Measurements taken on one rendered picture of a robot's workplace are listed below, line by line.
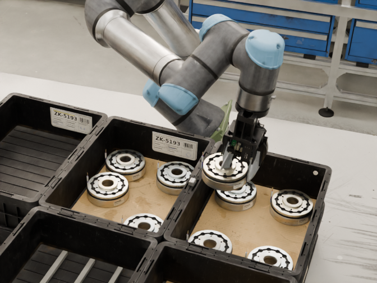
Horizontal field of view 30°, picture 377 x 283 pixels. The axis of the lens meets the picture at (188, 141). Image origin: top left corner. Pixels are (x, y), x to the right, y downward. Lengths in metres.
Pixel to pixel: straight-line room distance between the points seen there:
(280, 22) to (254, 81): 2.16
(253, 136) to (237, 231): 0.31
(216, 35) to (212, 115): 0.65
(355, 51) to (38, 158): 2.04
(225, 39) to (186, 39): 0.52
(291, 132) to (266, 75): 0.92
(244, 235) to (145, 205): 0.26
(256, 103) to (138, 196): 0.49
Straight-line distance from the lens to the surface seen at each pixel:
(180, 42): 1.93
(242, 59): 1.38
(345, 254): 1.88
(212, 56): 1.41
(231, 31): 1.42
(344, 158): 2.21
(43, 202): 1.61
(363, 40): 3.53
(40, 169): 1.88
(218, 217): 1.72
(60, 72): 3.98
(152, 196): 1.77
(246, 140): 1.44
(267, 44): 1.35
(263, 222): 1.72
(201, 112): 2.04
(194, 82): 1.41
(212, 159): 1.60
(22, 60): 4.13
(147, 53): 1.51
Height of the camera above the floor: 1.96
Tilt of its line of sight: 35 degrees down
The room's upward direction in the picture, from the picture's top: 3 degrees clockwise
